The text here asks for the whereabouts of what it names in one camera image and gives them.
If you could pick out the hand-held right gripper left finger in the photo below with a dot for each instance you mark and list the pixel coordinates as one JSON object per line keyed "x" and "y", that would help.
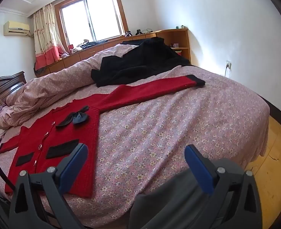
{"x": 76, "y": 167}

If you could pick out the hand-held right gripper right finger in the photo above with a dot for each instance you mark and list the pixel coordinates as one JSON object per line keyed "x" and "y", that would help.
{"x": 200, "y": 169}

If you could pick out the red knit cardigan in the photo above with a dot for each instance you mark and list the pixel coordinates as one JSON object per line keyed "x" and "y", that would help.
{"x": 66, "y": 131}

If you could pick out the pile of clothes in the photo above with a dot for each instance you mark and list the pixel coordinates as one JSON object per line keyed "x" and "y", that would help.
{"x": 88, "y": 44}

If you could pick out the grey cloth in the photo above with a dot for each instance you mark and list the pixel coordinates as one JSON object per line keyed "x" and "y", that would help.
{"x": 169, "y": 200}

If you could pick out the bed with floral sheet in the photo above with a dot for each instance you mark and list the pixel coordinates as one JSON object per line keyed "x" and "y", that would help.
{"x": 166, "y": 128}

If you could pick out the pink floral duvet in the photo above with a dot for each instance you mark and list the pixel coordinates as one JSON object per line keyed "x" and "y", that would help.
{"x": 59, "y": 83}

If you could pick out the dark wooden headboard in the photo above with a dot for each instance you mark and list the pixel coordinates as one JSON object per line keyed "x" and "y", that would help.
{"x": 2, "y": 88}

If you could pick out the black garment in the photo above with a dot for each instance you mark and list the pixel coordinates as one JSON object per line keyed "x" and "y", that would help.
{"x": 130, "y": 66}

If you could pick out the light wooden cabinet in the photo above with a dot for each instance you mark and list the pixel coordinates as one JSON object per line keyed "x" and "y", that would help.
{"x": 176, "y": 37}

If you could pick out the cream and red curtain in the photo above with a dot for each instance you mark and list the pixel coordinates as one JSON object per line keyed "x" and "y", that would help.
{"x": 45, "y": 35}

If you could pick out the cream air conditioner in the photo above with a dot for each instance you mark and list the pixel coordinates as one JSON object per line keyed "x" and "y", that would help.
{"x": 16, "y": 28}

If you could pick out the wooden framed window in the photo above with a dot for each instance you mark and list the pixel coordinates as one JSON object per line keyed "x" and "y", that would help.
{"x": 92, "y": 16}

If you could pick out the white wall socket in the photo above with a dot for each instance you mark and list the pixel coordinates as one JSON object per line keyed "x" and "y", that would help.
{"x": 228, "y": 64}

